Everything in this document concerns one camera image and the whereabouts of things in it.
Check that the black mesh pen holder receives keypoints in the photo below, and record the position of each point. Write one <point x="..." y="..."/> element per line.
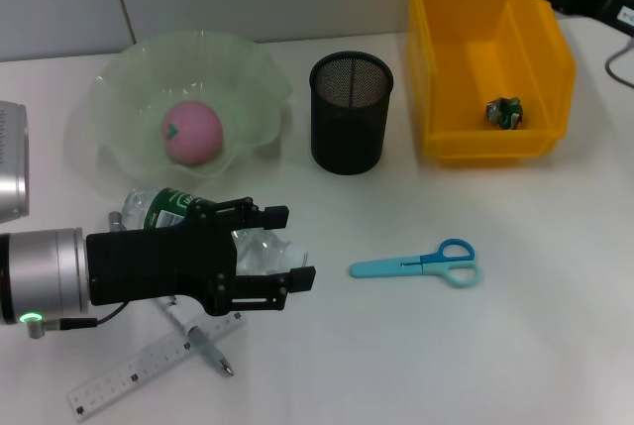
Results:
<point x="347" y="138"/>

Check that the pink toy peach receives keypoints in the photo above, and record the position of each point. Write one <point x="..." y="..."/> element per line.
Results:
<point x="195" y="133"/>

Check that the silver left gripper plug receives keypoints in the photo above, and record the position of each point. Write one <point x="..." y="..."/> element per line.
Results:
<point x="115" y="221"/>

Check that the yellow plastic bin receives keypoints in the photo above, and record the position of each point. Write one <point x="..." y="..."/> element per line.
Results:
<point x="460" y="88"/>

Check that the green plastic wrapper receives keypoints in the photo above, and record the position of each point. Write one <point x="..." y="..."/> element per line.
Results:
<point x="505" y="113"/>

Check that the transparent plastic ruler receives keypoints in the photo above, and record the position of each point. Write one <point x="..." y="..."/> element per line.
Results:
<point x="124" y="375"/>

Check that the blue scissors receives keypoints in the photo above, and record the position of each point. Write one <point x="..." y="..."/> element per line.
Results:
<point x="376" y="269"/>

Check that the grey silver pen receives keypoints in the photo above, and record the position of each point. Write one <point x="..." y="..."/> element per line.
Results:
<point x="218" y="358"/>

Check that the clear water bottle green label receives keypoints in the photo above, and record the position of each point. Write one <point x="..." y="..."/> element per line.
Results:
<point x="262" y="251"/>

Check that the translucent green wavy fruit plate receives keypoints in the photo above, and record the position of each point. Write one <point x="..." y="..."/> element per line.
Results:
<point x="129" y="78"/>

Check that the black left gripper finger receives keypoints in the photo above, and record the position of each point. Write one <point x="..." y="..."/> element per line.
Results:
<point x="276" y="217"/>
<point x="303" y="280"/>

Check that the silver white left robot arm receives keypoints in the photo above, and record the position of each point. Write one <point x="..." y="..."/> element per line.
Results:
<point x="44" y="276"/>

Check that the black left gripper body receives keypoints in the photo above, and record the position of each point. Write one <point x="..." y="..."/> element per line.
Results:
<point x="158" y="266"/>

